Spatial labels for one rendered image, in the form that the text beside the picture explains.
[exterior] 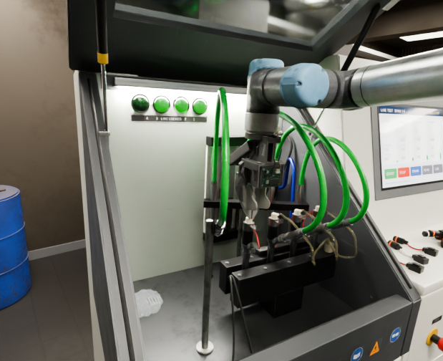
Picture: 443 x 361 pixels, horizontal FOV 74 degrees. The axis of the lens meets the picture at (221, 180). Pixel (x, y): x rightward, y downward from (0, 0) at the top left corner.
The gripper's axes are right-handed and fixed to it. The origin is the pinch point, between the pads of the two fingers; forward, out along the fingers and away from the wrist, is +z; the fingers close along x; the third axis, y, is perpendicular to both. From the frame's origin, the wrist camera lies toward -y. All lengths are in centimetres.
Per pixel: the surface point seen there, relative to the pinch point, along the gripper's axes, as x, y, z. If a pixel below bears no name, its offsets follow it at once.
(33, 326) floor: -65, -131, 113
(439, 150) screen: 88, -2, -13
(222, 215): -15.3, 13.4, -6.4
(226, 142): -14.5, 12.3, -19.3
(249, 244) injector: -0.6, 1.9, 7.7
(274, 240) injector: 7.2, 1.9, 8.0
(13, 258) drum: -75, -164, 81
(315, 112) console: 35.0, -16.7, -25.0
